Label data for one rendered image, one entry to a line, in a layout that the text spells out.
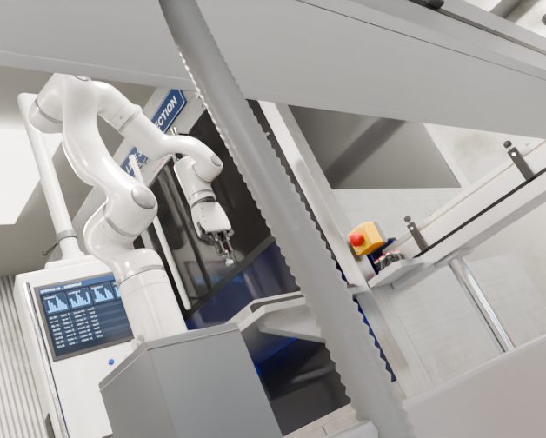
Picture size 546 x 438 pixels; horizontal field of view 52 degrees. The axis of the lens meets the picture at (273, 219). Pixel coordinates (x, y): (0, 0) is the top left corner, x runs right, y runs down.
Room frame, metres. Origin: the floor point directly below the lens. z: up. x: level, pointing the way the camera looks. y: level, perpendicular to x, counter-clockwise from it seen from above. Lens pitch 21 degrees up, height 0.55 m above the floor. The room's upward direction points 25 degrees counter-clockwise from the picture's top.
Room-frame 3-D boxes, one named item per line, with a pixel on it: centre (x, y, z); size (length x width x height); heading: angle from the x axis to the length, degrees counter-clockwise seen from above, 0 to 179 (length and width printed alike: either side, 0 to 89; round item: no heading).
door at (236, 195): (1.83, 0.03, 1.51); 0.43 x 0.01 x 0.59; 47
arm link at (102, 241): (1.30, 0.38, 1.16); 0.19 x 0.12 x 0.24; 57
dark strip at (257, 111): (1.69, -0.11, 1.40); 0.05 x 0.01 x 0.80; 47
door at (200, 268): (2.13, 0.36, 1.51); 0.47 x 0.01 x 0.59; 47
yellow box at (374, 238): (1.61, -0.23, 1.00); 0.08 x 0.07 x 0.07; 137
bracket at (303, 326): (1.58, 0.03, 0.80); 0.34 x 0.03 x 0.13; 137
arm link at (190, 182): (1.55, 0.17, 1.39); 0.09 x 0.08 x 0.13; 57
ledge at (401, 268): (1.63, -0.27, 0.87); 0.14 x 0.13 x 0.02; 137
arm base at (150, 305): (1.28, 0.35, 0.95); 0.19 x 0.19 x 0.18
